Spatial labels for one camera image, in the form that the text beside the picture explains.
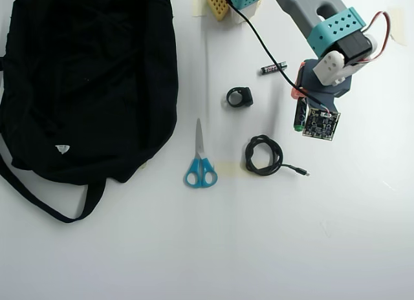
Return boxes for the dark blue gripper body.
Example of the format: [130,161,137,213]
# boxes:
[297,58,353,113]

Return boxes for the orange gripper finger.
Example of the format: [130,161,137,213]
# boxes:
[290,62,308,102]

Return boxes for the green marker pen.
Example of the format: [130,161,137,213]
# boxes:
[292,97,309,133]

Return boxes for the black fabric bag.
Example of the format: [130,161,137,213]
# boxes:
[0,0,180,224]

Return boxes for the black AAA battery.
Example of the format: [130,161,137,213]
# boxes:
[259,61,289,76]

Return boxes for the torn masking tape piece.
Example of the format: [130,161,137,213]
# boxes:
[387,6,407,47]

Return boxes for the long masking tape strip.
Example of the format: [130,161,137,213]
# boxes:
[213,160,272,178]

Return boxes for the yellow perforated base block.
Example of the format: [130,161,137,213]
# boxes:
[206,0,230,22]

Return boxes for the camera circuit board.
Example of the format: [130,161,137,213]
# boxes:
[301,107,342,142]

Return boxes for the black plastic ring clamp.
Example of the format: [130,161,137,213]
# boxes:
[225,86,254,109]

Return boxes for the black camera cable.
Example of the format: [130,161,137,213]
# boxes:
[219,0,331,115]

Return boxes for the coiled black USB cable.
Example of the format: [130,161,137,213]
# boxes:
[244,134,311,177]

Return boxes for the red and white servo wire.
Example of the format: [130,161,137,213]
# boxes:
[348,11,394,65]

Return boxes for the blue handled scissors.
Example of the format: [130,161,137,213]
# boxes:
[184,118,219,189]

